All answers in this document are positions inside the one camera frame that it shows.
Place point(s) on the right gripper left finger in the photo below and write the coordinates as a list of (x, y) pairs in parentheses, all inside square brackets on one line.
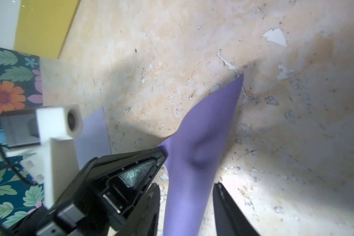
[(143, 221)]

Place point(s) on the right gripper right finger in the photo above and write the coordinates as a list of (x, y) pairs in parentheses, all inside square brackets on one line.
[(229, 220)]

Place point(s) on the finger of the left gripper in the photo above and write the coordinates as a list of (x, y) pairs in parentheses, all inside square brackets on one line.
[(105, 192)]

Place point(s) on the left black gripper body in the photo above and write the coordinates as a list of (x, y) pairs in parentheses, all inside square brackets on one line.
[(47, 221)]

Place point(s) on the purple square paper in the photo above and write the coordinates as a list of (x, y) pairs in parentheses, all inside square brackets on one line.
[(194, 153)]

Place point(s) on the left pale purple paper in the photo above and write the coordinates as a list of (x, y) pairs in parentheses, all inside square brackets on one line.
[(94, 139)]

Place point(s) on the grey white yellow block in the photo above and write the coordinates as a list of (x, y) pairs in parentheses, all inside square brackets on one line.
[(38, 28)]

